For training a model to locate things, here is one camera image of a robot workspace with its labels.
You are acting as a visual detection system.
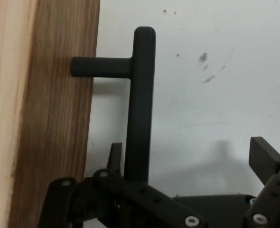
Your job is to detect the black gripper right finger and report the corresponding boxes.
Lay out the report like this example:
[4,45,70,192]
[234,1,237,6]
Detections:
[243,136,280,228]

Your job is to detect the wooden cabinet door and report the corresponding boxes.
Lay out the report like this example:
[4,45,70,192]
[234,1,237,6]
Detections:
[0,0,101,228]

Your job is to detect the black bar drawer handle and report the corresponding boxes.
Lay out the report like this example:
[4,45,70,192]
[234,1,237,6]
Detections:
[71,26,157,184]

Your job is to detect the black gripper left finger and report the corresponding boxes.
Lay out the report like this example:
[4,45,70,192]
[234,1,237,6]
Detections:
[37,142,208,228]

